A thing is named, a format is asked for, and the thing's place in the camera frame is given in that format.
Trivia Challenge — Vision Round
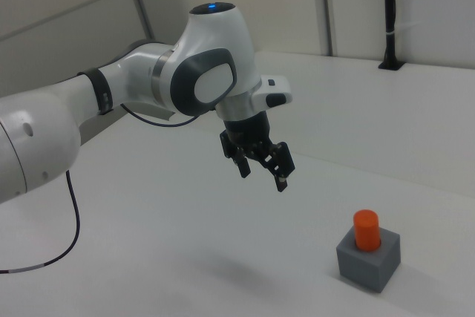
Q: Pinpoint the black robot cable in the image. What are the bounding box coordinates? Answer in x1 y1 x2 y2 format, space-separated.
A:
0 103 217 275

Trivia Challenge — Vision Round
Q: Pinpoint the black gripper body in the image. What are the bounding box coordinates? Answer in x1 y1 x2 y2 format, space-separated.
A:
222 110 272 150

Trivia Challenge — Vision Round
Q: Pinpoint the orange cylinder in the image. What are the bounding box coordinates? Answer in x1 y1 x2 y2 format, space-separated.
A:
353 209 381 252

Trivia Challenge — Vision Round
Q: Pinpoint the black pole with base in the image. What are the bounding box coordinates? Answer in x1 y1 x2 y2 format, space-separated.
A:
378 0 406 71

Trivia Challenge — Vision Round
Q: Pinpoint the grey block with round hole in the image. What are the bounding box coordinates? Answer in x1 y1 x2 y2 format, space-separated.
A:
335 226 402 293

